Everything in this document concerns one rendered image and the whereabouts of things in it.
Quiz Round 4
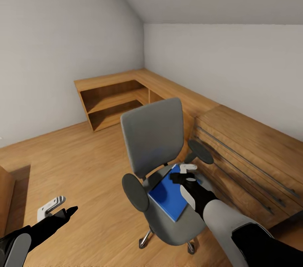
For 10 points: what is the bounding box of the folder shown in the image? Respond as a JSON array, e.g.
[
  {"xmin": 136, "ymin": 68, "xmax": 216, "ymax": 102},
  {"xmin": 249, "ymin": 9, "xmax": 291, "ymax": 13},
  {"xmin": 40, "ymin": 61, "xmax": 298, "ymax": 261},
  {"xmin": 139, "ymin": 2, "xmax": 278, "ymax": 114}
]
[{"xmin": 148, "ymin": 164, "xmax": 189, "ymax": 222}]

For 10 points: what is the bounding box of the swivel chair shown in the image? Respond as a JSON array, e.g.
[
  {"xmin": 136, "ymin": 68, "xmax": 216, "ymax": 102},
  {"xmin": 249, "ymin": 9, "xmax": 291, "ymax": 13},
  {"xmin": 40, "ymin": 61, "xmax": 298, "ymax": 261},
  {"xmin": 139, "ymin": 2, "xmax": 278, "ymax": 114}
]
[{"xmin": 120, "ymin": 97, "xmax": 215, "ymax": 255}]

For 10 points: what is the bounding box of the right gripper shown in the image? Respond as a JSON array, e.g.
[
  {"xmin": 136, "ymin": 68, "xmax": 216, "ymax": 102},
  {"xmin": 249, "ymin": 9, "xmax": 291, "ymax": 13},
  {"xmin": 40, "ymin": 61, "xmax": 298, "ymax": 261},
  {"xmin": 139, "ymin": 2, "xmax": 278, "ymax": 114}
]
[{"xmin": 169, "ymin": 173, "xmax": 194, "ymax": 184}]

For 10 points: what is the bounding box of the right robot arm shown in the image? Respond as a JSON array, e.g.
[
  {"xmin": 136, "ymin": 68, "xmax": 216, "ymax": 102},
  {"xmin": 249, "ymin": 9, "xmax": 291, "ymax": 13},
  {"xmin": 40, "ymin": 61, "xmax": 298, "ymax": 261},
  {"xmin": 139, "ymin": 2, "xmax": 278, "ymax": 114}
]
[{"xmin": 169, "ymin": 164, "xmax": 303, "ymax": 267}]

